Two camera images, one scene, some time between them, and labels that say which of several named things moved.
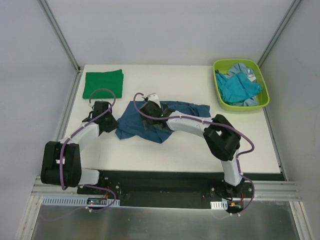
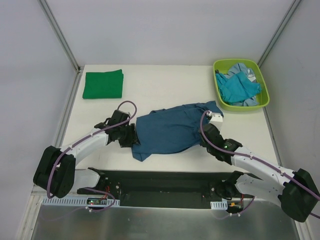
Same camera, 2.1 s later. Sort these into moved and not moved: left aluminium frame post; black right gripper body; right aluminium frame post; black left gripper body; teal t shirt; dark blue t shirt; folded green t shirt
Moved: black left gripper body; black right gripper body; dark blue t shirt
Not moved: teal t shirt; left aluminium frame post; right aluminium frame post; folded green t shirt
